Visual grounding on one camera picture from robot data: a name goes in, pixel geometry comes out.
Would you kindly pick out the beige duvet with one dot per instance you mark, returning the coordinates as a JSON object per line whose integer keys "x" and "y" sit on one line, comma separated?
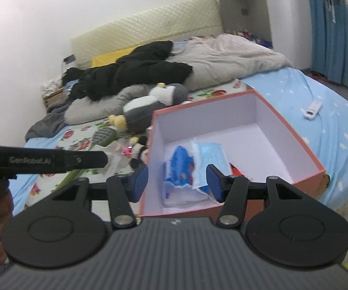
{"x": 228, "y": 60}

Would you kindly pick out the fruit printed mat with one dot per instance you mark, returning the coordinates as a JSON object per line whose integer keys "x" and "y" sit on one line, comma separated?
{"x": 77, "y": 136}

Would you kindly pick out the grey pillow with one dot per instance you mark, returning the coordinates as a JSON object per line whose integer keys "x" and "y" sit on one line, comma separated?
{"x": 86, "y": 111}

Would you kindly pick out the green massage hammer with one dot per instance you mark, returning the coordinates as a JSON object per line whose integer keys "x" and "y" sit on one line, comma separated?
{"x": 101, "y": 136}

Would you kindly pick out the white crumpled cloth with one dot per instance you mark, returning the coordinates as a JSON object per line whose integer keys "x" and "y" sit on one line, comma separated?
{"x": 51, "y": 86}

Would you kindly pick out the grey penguin plush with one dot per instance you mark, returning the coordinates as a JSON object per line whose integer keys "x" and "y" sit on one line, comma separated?
{"x": 143, "y": 108}

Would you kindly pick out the cream quilted headboard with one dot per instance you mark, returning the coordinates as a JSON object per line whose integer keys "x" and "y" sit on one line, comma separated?
{"x": 149, "y": 24}

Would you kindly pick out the white remote control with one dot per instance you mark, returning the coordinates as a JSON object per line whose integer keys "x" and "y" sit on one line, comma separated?
{"x": 312, "y": 110}

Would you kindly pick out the brown cardboard box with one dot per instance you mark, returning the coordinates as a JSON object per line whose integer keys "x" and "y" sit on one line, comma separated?
{"x": 53, "y": 98}

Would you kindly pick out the yellow pillow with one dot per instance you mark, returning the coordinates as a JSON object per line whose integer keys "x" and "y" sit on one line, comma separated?
{"x": 107, "y": 57}

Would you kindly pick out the dark grey blanket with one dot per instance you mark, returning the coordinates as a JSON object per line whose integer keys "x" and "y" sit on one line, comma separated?
{"x": 44, "y": 123}

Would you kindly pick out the blue face mask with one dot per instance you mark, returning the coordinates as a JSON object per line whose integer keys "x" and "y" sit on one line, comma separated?
{"x": 210, "y": 157}

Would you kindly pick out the red snack packet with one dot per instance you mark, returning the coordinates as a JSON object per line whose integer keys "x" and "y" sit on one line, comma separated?
{"x": 236, "y": 172}

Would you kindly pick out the blue curtain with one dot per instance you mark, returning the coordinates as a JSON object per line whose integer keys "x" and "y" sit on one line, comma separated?
{"x": 328, "y": 51}

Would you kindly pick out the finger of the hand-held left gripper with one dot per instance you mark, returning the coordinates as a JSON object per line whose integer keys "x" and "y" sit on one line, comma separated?
{"x": 86, "y": 160}

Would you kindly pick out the blue white packet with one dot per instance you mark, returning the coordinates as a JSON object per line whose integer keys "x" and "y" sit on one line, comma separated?
{"x": 71, "y": 85}

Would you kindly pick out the black wall charger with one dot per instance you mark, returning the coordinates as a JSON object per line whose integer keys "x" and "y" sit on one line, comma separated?
{"x": 69, "y": 59}

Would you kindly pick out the panda plush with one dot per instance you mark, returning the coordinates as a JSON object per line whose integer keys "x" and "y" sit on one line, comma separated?
{"x": 137, "y": 151}

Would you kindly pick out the orange cardboard box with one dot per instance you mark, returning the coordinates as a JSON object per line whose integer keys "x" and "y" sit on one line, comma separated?
{"x": 282, "y": 148}

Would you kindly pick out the light blue bed sheet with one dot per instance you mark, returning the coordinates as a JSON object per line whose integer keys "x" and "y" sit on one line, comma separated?
{"x": 328, "y": 145}

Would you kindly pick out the black jacket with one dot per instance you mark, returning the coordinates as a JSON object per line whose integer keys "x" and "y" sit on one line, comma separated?
{"x": 137, "y": 72}

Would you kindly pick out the blue white plastic bag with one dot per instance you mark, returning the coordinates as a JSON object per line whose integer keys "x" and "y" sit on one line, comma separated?
{"x": 180, "y": 163}

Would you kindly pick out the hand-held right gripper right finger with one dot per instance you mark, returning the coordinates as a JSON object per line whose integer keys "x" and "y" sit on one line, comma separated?
{"x": 214, "y": 184}

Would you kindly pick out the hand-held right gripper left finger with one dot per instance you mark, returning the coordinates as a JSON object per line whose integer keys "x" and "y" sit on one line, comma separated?
{"x": 139, "y": 184}

